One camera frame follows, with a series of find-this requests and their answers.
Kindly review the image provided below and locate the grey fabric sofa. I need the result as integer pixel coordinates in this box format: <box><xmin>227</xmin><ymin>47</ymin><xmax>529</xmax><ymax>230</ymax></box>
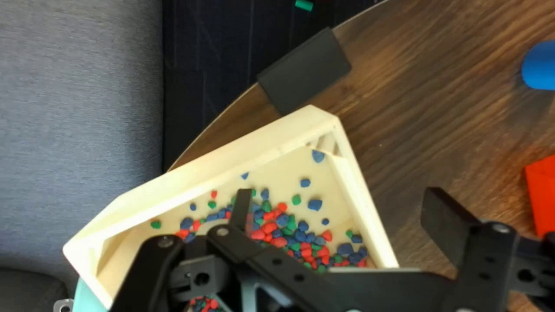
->
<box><xmin>0</xmin><ymin>0</ymin><xmax>166</xmax><ymax>312</ymax></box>

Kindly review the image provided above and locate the red block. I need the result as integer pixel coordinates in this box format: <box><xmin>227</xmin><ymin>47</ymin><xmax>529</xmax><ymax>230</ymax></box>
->
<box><xmin>524</xmin><ymin>154</ymin><xmax>555</xmax><ymax>239</ymax></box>

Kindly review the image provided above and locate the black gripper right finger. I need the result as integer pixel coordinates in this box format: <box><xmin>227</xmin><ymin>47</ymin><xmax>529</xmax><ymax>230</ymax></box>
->
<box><xmin>420</xmin><ymin>187</ymin><xmax>555</xmax><ymax>312</ymax></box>

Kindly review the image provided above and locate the colourful beads heap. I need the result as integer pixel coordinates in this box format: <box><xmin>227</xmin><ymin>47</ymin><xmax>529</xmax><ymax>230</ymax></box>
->
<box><xmin>147</xmin><ymin>147</ymin><xmax>371</xmax><ymax>312</ymax></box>

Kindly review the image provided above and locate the teal plastic scoop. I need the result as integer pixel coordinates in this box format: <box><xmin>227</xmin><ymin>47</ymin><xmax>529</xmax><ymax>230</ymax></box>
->
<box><xmin>54</xmin><ymin>275</ymin><xmax>113</xmax><ymax>312</ymax></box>

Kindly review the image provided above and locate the cream wooden box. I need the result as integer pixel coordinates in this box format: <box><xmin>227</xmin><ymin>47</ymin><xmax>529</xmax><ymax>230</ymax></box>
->
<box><xmin>61</xmin><ymin>104</ymin><xmax>400</xmax><ymax>308</ymax></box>

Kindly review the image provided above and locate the blue cylinder block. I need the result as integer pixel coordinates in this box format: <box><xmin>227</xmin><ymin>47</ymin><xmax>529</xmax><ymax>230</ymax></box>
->
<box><xmin>520</xmin><ymin>40</ymin><xmax>555</xmax><ymax>92</ymax></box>

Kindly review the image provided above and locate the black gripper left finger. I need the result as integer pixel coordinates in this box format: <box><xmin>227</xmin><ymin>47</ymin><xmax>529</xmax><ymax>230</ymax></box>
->
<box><xmin>111</xmin><ymin>189</ymin><xmax>326</xmax><ymax>312</ymax></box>

